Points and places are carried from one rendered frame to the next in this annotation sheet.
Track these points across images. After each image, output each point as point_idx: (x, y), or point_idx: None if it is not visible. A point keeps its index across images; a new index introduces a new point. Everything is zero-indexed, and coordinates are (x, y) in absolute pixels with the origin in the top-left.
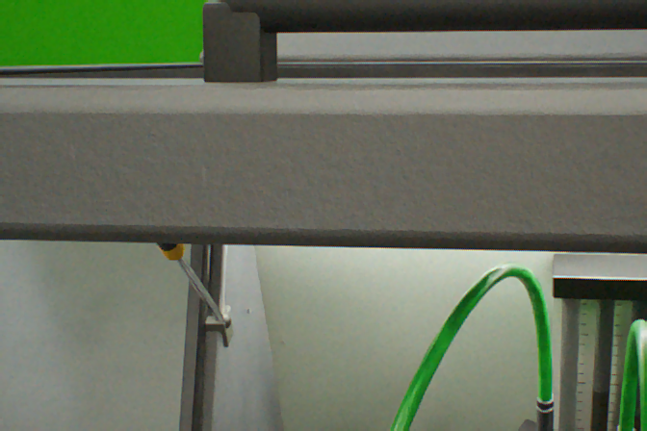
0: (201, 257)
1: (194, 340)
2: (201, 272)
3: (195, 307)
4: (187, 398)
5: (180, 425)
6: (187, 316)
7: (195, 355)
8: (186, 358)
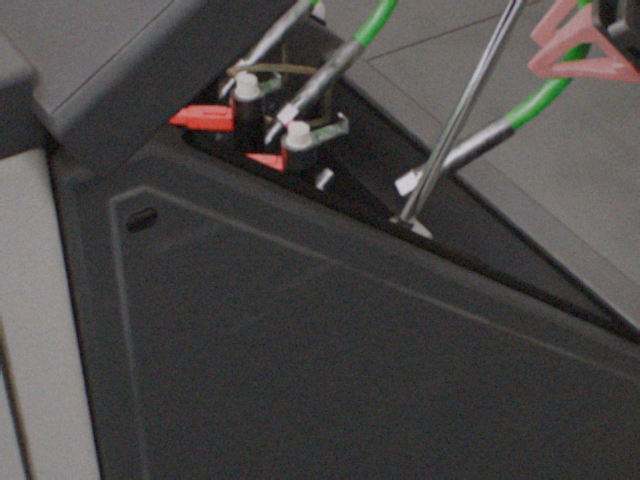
0: (357, 222)
1: (455, 265)
2: (379, 222)
3: (421, 251)
4: (516, 294)
5: (545, 311)
6: (441, 267)
7: (468, 270)
8: (483, 282)
